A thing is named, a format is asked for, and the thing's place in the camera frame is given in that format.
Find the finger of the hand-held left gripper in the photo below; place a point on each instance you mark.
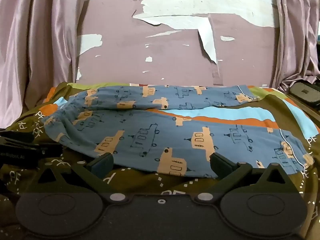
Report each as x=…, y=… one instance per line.
x=50, y=150

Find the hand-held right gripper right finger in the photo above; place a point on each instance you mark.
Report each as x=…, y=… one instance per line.
x=220, y=166

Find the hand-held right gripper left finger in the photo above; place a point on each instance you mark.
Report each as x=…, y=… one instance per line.
x=103, y=165

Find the blue printed pants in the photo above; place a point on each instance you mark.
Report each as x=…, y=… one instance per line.
x=150, y=132

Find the colourful printed bed sheet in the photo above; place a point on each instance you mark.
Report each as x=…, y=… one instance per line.
x=135, y=182

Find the pink curtain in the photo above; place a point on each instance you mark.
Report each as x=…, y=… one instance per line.
x=292, y=35
x=37, y=45

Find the dark bag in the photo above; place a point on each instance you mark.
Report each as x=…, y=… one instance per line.
x=306, y=92

